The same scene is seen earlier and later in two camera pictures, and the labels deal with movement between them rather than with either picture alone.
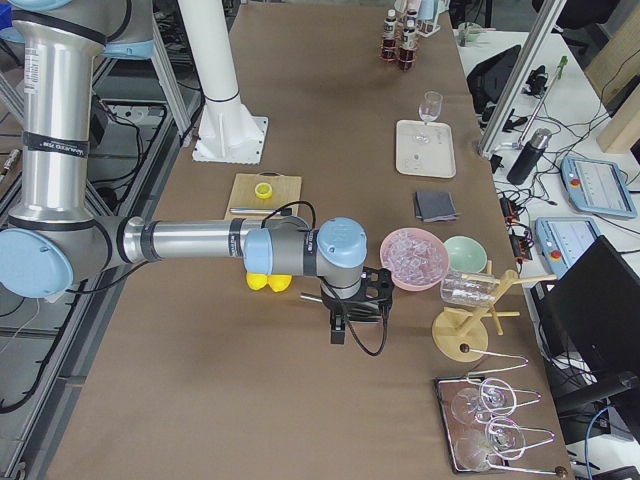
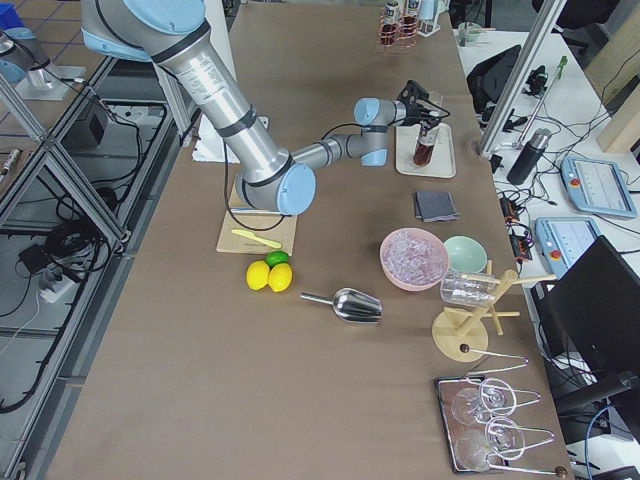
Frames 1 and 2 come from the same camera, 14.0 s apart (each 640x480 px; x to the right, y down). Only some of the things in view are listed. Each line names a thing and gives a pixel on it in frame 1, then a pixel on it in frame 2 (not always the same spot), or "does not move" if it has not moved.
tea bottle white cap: [408, 49] -> [425, 144]
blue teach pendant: [597, 187] does not move
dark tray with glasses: [472, 433] does not move
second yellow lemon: [279, 282] does not move
